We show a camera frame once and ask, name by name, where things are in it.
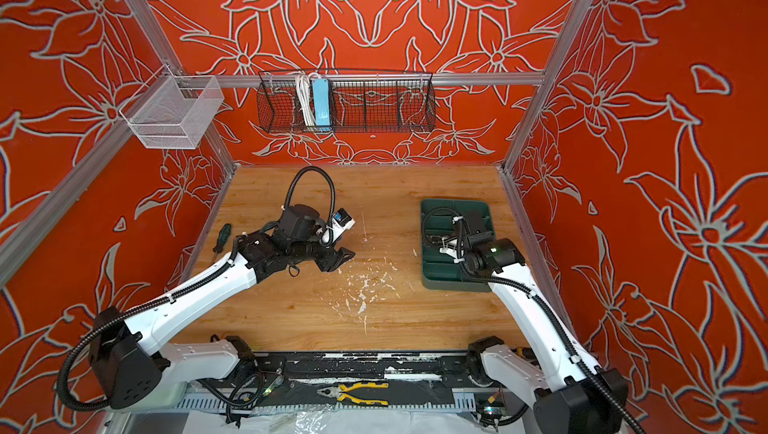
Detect green divided organizer tray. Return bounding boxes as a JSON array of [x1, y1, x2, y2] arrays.
[[420, 198, 495, 293]]

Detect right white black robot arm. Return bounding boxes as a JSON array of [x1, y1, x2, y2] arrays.
[[421, 199, 644, 433]]

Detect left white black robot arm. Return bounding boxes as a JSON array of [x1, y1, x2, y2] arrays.
[[56, 199, 355, 412]]

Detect light blue box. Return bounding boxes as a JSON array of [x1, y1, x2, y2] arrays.
[[312, 78, 331, 131]]

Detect pale green pad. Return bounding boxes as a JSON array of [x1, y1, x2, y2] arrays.
[[106, 383, 188, 412]]

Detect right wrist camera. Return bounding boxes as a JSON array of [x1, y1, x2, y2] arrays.
[[438, 238, 462, 259]]

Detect green handled screwdriver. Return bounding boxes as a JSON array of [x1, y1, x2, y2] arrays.
[[212, 223, 232, 254]]

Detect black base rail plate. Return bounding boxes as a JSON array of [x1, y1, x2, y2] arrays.
[[255, 350, 495, 388]]

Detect yellow handled pliers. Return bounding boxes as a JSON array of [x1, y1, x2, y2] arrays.
[[316, 382, 389, 407]]

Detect black wire wall basket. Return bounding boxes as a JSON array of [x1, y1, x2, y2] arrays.
[[256, 70, 437, 134]]

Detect white coiled cable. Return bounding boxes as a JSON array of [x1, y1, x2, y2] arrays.
[[293, 72, 317, 129]]

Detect white mesh wall basket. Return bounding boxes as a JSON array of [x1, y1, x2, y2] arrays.
[[119, 74, 224, 149]]

